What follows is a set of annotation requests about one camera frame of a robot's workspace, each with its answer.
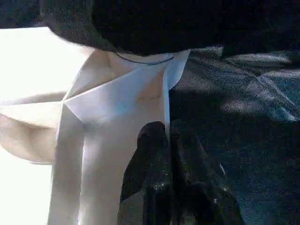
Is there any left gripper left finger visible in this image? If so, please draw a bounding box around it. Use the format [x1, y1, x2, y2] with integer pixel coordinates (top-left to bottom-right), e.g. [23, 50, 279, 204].
[117, 121, 173, 225]

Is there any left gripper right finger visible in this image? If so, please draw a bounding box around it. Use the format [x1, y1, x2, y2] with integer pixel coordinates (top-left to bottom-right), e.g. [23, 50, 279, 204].
[169, 119, 245, 225]

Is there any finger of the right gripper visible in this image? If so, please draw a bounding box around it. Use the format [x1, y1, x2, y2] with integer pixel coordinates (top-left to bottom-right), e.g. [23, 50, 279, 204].
[40, 0, 225, 57]

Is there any white plastic table top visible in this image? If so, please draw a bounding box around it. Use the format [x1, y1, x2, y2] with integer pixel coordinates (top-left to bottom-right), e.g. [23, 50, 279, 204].
[0, 26, 192, 225]

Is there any black plastic mat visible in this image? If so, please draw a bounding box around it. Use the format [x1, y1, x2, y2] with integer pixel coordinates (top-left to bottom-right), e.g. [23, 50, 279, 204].
[0, 0, 300, 225]

